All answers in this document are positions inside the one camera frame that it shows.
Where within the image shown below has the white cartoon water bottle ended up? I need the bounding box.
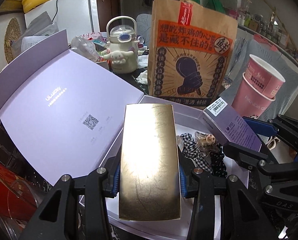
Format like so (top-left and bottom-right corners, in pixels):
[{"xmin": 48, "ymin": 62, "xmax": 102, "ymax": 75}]
[{"xmin": 103, "ymin": 16, "xmax": 140, "ymax": 74}]

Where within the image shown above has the pink paper cup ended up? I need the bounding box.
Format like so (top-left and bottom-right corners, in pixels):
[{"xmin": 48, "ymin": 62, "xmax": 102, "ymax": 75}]
[{"xmin": 248, "ymin": 54, "xmax": 286, "ymax": 99}]

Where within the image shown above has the small purple box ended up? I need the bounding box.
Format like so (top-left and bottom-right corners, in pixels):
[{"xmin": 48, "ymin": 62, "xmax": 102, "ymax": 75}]
[{"xmin": 198, "ymin": 97, "xmax": 263, "ymax": 153}]

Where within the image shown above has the clear plastic bag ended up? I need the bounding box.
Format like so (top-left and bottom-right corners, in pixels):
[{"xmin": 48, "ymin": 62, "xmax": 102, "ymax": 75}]
[{"xmin": 71, "ymin": 35, "xmax": 99, "ymax": 62}]

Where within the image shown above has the gold box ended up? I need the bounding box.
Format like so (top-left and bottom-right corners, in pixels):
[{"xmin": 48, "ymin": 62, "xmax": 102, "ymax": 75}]
[{"xmin": 118, "ymin": 103, "xmax": 182, "ymax": 222}]

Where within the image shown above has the clear hair claw with puppy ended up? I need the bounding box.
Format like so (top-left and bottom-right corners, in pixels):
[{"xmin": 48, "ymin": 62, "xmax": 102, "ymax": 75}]
[{"xmin": 194, "ymin": 131, "xmax": 222, "ymax": 155}]

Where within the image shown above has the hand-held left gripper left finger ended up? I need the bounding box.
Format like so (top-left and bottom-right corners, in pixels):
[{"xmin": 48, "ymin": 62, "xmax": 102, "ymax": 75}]
[{"xmin": 24, "ymin": 155, "xmax": 123, "ymax": 240}]

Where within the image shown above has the grey plastic mailer bag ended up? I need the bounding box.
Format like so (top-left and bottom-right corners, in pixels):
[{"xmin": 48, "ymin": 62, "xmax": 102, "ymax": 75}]
[{"xmin": 21, "ymin": 11, "xmax": 60, "ymax": 53}]

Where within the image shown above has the crumpled white tissue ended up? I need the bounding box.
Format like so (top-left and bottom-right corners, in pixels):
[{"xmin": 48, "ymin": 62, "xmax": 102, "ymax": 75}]
[{"xmin": 135, "ymin": 70, "xmax": 149, "ymax": 84}]

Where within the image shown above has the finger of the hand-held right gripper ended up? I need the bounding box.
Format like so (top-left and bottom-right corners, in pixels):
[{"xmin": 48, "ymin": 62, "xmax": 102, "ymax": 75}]
[
  {"xmin": 243, "ymin": 114, "xmax": 298, "ymax": 160},
  {"xmin": 222, "ymin": 142, "xmax": 298, "ymax": 180}
]

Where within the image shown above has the lavender gift box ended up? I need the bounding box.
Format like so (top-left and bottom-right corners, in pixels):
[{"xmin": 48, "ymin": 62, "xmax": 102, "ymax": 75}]
[{"xmin": 0, "ymin": 29, "xmax": 265, "ymax": 240}]

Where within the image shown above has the row of small bottles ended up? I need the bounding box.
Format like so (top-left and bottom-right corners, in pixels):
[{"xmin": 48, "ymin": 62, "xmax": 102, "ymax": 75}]
[{"xmin": 239, "ymin": 5, "xmax": 298, "ymax": 53}]

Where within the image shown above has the brown printed paper bag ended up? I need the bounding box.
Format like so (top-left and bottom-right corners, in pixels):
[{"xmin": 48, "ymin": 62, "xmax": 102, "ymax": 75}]
[{"xmin": 147, "ymin": 0, "xmax": 239, "ymax": 110}]

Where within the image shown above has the round woven mat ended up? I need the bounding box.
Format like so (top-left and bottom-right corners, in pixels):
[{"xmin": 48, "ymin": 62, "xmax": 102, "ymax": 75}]
[{"xmin": 4, "ymin": 17, "xmax": 23, "ymax": 64}]

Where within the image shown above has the pink paper cup panda print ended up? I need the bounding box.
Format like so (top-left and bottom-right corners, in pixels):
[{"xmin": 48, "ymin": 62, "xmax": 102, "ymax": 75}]
[{"xmin": 231, "ymin": 72, "xmax": 276, "ymax": 120}]

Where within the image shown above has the white fridge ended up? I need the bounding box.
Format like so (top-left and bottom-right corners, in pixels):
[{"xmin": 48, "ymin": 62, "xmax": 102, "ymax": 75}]
[{"xmin": 24, "ymin": 0, "xmax": 100, "ymax": 40}]

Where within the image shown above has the black polka dot scrunchie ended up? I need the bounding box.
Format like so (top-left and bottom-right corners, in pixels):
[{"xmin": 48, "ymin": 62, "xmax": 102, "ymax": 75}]
[{"xmin": 209, "ymin": 152, "xmax": 227, "ymax": 178}]

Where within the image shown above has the brown door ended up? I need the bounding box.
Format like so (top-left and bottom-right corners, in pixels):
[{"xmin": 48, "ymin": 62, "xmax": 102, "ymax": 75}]
[{"xmin": 95, "ymin": 0, "xmax": 122, "ymax": 30}]

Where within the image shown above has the black white gingham scrunchie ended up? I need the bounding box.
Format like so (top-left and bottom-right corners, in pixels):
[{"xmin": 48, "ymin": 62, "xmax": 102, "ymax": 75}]
[{"xmin": 180, "ymin": 133, "xmax": 212, "ymax": 170}]

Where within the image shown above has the clear drinking glass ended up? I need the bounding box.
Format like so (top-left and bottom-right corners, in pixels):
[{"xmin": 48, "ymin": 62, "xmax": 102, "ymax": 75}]
[{"xmin": 0, "ymin": 176, "xmax": 45, "ymax": 240}]

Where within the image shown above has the black cable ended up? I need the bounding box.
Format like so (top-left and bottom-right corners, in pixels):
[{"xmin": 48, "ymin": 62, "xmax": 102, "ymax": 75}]
[{"xmin": 51, "ymin": 0, "xmax": 63, "ymax": 23}]

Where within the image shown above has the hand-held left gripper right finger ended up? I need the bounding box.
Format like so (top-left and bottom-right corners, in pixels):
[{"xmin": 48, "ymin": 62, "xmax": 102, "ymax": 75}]
[{"xmin": 179, "ymin": 155, "xmax": 267, "ymax": 240}]

